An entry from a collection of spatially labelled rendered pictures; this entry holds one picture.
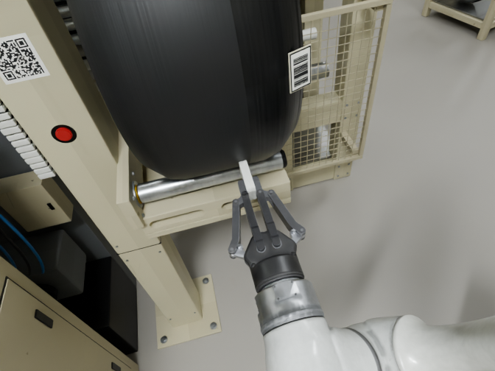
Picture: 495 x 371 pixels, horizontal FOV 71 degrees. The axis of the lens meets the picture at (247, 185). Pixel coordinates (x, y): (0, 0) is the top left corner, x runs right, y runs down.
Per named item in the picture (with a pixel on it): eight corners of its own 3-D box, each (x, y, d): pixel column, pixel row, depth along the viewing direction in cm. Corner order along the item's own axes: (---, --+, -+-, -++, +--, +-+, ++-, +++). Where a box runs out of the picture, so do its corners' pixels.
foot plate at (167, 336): (158, 350, 143) (156, 348, 142) (154, 290, 161) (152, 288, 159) (222, 331, 145) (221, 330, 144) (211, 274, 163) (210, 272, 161)
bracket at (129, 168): (132, 230, 78) (115, 204, 71) (130, 124, 104) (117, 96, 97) (147, 227, 78) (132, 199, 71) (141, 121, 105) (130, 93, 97)
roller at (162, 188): (132, 182, 79) (139, 198, 82) (130, 191, 75) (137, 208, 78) (281, 145, 82) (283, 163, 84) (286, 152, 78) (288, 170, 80)
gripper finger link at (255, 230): (268, 258, 56) (259, 260, 56) (249, 201, 63) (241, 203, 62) (267, 248, 53) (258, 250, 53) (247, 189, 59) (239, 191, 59)
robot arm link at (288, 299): (260, 329, 44) (248, 285, 48) (264, 342, 52) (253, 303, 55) (328, 309, 45) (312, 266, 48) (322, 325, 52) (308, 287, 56)
